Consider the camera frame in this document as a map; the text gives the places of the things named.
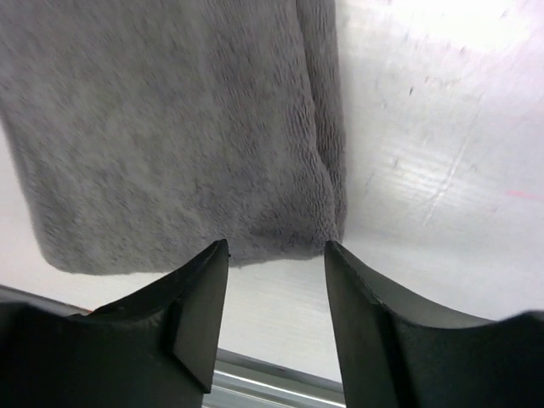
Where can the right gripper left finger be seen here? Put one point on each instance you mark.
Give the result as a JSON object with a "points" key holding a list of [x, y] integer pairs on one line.
{"points": [[156, 347]]}

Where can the grey towel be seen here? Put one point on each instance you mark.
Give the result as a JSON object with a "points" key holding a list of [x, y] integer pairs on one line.
{"points": [[142, 131]]}

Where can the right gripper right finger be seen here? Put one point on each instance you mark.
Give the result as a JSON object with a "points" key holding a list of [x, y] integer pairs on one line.
{"points": [[397, 348]]}

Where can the aluminium mounting rail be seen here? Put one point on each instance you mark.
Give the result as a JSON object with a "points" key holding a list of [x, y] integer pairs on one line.
{"points": [[241, 381]]}

